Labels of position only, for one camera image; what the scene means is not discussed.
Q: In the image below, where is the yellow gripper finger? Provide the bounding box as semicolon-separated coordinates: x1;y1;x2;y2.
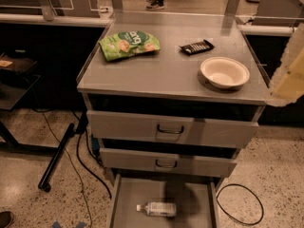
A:
265;23;304;107

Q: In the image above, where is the clear plastic water bottle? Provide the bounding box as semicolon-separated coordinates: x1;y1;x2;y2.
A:
136;201;177;218

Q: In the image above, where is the grey metal drawer cabinet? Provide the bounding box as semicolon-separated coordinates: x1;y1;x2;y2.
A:
78;12;267;219

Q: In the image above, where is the top grey drawer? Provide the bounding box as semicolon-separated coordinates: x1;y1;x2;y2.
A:
87;110;258;148

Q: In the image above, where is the grey drawer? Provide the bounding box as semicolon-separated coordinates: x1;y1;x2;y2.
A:
106;173;219;228
87;110;258;148
100;148;237;178

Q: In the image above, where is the bottom grey drawer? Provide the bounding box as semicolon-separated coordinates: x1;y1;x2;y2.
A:
106;173;219;228

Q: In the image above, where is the middle grey drawer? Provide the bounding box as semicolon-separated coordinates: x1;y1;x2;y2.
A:
100;148;237;178

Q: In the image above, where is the white paper bowl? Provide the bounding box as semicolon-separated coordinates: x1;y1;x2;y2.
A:
200;57;250;89

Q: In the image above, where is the black candy bar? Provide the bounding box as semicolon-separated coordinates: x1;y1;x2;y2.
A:
180;40;215;55

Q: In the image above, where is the green snack bag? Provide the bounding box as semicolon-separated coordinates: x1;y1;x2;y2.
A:
99;30;161;62

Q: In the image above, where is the black stand leg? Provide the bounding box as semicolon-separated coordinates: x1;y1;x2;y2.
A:
38;123;74;193

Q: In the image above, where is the dark side table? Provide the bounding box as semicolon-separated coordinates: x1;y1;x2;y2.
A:
0;49;42;150

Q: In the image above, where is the dark shoe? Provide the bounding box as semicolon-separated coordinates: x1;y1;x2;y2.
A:
0;211;14;228

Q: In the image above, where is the black cable loop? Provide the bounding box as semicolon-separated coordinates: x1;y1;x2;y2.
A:
216;183;265;227

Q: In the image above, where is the black floor cable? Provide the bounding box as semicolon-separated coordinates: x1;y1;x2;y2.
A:
74;130;113;200

